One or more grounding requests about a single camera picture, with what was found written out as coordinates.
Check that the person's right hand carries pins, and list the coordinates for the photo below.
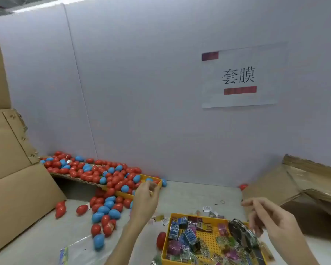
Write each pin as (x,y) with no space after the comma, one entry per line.
(278,229)

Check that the person's left hand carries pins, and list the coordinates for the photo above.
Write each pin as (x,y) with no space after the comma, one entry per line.
(144,206)

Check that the pile of plastic eggs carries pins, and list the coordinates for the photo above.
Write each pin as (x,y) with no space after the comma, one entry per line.
(99,179)

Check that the yellow tray under eggs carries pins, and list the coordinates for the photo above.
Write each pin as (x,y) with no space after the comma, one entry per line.
(154,177)

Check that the torn flattened cardboard box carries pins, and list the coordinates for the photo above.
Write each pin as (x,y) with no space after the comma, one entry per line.
(287,185)

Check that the yellow plastic tray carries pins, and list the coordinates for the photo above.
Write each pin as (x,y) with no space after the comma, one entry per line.
(164,248)

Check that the brown cardboard sheet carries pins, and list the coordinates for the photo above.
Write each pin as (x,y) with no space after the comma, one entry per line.
(80,182)

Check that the clear bag with coloured label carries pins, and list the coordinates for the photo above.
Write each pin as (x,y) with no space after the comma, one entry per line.
(80,252)

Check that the tall brown cardboard box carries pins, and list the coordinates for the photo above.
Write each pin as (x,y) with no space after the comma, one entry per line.
(16,179)

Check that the white paper sign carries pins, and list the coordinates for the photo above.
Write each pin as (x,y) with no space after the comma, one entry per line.
(242,77)

